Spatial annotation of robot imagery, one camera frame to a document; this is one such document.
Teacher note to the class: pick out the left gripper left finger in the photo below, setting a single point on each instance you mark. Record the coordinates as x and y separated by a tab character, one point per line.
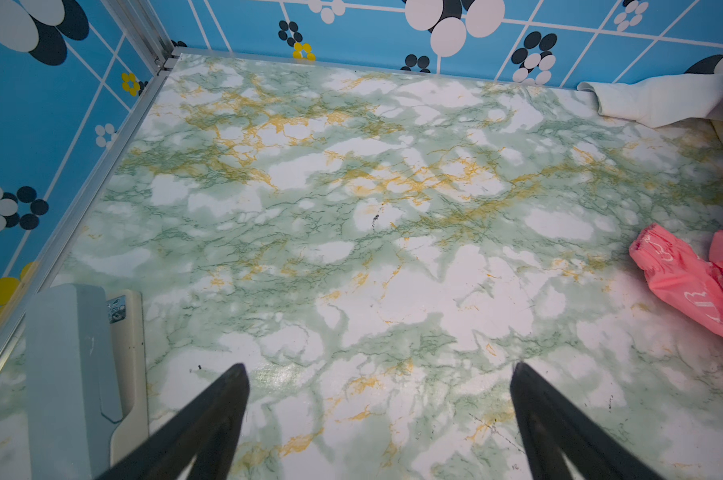
201	439

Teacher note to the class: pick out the white cream cloth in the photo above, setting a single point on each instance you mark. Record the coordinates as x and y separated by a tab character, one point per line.
661	101

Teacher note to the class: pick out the white grey plastic device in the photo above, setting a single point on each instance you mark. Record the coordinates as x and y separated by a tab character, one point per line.
86	380

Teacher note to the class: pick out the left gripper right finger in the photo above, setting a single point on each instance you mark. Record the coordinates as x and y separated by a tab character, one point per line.
556	434

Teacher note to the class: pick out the pink bear print cloth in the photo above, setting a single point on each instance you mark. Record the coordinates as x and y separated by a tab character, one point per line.
676	275

